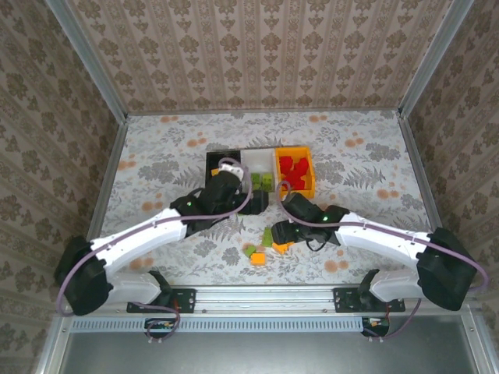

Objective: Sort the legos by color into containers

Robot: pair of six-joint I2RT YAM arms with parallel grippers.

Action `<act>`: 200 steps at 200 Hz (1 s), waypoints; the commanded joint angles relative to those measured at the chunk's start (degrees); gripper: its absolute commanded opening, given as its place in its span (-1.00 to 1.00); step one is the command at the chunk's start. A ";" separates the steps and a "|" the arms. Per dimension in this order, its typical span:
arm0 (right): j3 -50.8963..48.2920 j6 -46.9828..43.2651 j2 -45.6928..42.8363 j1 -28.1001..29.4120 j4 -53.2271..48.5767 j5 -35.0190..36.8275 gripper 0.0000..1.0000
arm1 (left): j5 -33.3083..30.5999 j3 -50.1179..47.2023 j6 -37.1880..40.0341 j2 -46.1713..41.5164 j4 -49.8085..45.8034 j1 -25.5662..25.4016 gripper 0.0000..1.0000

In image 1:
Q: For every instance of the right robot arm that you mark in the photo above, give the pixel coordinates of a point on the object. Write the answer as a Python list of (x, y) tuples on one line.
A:
[(382, 239)]

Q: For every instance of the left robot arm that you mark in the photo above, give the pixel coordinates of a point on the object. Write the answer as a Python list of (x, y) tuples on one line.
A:
[(136, 239)]

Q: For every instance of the tall green lego brick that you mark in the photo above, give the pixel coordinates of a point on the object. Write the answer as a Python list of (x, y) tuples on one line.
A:
[(267, 236)]

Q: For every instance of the black plastic bin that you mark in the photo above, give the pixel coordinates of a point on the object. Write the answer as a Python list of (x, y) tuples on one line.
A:
[(212, 159)]

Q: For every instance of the white plastic bin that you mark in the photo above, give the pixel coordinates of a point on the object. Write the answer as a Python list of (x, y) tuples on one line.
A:
[(257, 159)]

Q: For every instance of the orange plastic bin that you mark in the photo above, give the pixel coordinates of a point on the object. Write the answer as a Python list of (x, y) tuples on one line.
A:
[(292, 151)]

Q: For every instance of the floral table cover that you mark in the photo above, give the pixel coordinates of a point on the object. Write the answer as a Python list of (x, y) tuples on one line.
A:
[(175, 136)]

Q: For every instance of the yellow power connector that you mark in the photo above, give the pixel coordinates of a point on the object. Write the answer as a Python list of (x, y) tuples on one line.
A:
[(167, 323), (375, 322)]

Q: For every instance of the grey metal sheet panel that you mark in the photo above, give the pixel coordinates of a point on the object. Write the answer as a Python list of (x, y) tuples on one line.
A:
[(273, 354)]

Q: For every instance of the long aluminium frame rail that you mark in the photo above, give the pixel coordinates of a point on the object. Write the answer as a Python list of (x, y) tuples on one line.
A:
[(265, 298)]

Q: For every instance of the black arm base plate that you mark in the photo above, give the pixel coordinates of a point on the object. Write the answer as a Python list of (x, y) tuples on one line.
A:
[(345, 300), (183, 300)]

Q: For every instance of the thin aluminium rail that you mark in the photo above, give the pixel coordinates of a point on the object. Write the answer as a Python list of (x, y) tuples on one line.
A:
[(265, 112)]

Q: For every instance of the aluminium side rail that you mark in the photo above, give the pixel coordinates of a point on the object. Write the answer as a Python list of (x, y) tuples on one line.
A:
[(103, 195), (417, 156)]

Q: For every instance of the aluminium frame post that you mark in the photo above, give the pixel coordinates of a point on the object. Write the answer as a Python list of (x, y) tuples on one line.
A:
[(90, 58), (434, 58)]

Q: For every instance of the aluminium frame bar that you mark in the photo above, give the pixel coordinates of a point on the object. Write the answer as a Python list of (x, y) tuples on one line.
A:
[(52, 343), (479, 350)]

